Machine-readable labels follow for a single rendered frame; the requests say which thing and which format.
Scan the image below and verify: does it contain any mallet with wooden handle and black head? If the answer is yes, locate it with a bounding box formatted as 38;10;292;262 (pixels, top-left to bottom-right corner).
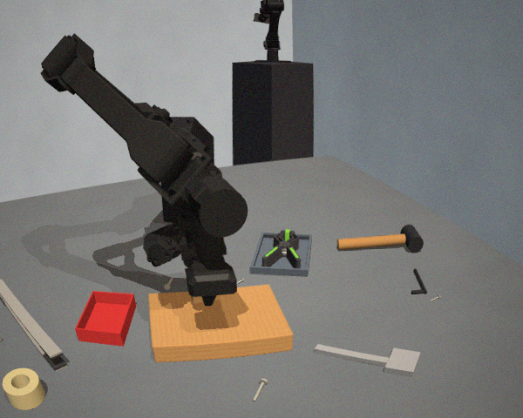
337;225;424;253

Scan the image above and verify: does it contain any red shallow tray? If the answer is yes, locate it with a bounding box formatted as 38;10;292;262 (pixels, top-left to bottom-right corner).
75;291;136;346

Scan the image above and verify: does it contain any light wooden board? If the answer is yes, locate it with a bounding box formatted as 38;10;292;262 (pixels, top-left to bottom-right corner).
148;285;293;362

